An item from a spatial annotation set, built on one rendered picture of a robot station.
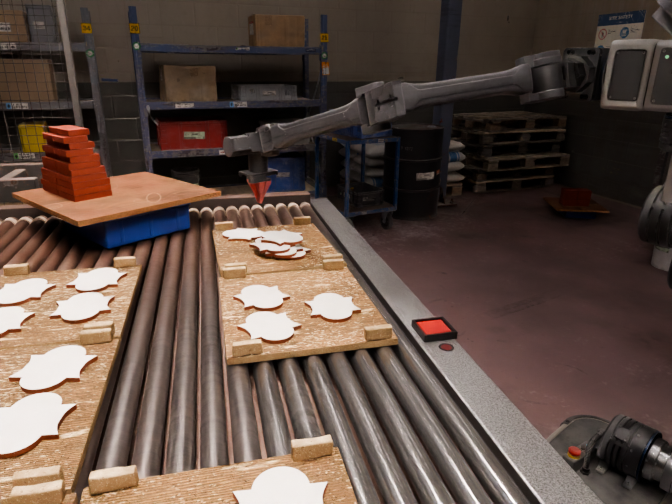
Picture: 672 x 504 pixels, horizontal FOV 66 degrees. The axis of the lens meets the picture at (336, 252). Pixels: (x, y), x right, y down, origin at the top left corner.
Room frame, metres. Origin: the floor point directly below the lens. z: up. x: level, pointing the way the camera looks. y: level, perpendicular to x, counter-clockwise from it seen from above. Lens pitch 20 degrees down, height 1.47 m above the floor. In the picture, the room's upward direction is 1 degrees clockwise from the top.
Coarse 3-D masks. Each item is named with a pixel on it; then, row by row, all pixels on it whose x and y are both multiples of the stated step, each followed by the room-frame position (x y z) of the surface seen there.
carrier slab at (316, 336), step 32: (224, 288) 1.19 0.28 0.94; (288, 288) 1.19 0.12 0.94; (320, 288) 1.19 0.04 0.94; (352, 288) 1.19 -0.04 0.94; (224, 320) 1.02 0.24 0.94; (320, 320) 1.02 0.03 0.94; (352, 320) 1.02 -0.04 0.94; (384, 320) 1.02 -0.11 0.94; (288, 352) 0.89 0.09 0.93; (320, 352) 0.91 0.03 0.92
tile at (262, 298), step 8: (248, 288) 1.16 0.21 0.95; (256, 288) 1.17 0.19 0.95; (264, 288) 1.17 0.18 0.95; (272, 288) 1.17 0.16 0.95; (240, 296) 1.12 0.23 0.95; (248, 296) 1.12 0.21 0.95; (256, 296) 1.12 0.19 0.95; (264, 296) 1.12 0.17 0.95; (272, 296) 1.12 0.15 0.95; (280, 296) 1.12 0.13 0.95; (288, 296) 1.12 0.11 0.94; (248, 304) 1.08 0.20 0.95; (256, 304) 1.08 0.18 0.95; (264, 304) 1.08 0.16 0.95; (272, 304) 1.08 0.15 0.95; (280, 304) 1.08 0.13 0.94
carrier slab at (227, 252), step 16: (224, 240) 1.55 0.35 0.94; (304, 240) 1.56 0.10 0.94; (320, 240) 1.56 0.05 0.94; (224, 256) 1.41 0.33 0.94; (240, 256) 1.41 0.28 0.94; (256, 256) 1.41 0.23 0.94; (272, 256) 1.42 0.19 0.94; (320, 256) 1.42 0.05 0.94; (256, 272) 1.29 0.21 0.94; (272, 272) 1.30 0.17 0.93
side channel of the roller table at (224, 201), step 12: (288, 192) 2.14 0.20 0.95; (300, 192) 2.15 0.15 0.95; (24, 204) 1.91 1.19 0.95; (192, 204) 2.00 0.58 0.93; (204, 204) 2.01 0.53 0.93; (216, 204) 2.03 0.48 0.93; (228, 204) 2.04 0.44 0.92; (240, 204) 2.05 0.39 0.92; (252, 204) 2.06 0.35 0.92; (264, 204) 2.07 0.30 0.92; (276, 204) 2.08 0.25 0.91; (288, 204) 2.10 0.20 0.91; (0, 216) 1.84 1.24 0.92; (12, 216) 1.85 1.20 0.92; (24, 216) 1.86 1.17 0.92; (36, 216) 1.87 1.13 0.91; (48, 216) 1.88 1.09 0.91
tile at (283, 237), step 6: (264, 234) 1.50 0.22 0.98; (270, 234) 1.50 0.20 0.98; (276, 234) 1.50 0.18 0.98; (282, 234) 1.50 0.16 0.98; (288, 234) 1.50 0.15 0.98; (294, 234) 1.50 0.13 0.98; (300, 234) 1.51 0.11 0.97; (264, 240) 1.45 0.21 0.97; (270, 240) 1.45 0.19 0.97; (276, 240) 1.44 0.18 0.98; (282, 240) 1.44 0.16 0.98; (288, 240) 1.45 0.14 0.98; (294, 240) 1.45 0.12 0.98; (300, 240) 1.45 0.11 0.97
